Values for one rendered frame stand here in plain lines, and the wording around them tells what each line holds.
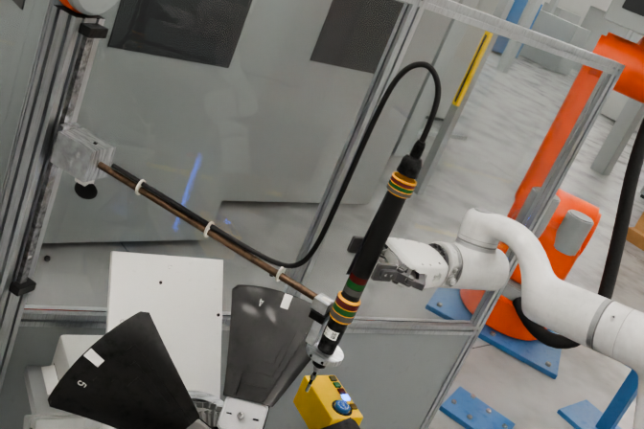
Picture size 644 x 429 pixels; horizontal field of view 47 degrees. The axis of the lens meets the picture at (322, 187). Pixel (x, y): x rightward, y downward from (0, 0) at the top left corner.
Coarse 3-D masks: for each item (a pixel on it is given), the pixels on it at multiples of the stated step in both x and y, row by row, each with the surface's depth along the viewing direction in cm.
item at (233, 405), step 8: (232, 400) 143; (240, 400) 142; (224, 408) 142; (232, 408) 142; (240, 408) 141; (248, 408) 141; (256, 408) 141; (264, 408) 140; (224, 416) 141; (232, 416) 141; (248, 416) 140; (256, 416) 140; (264, 416) 140; (224, 424) 140; (232, 424) 140; (240, 424) 140; (248, 424) 139; (256, 424) 139
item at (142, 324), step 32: (128, 320) 126; (96, 352) 126; (128, 352) 127; (160, 352) 128; (64, 384) 126; (96, 384) 127; (128, 384) 128; (160, 384) 129; (96, 416) 129; (128, 416) 130; (160, 416) 131; (192, 416) 131
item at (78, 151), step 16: (64, 128) 147; (80, 128) 151; (64, 144) 146; (80, 144) 145; (96, 144) 147; (64, 160) 147; (80, 160) 145; (96, 160) 146; (80, 176) 146; (96, 176) 149
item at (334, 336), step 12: (420, 144) 118; (408, 156) 119; (420, 156) 119; (408, 168) 119; (420, 168) 119; (336, 324) 129; (324, 336) 131; (336, 336) 130; (324, 348) 131; (312, 360) 134
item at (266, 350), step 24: (240, 288) 152; (264, 288) 152; (240, 312) 150; (264, 312) 150; (288, 312) 150; (240, 336) 148; (264, 336) 147; (288, 336) 147; (240, 360) 146; (264, 360) 145; (288, 360) 145; (240, 384) 143; (264, 384) 142; (288, 384) 143
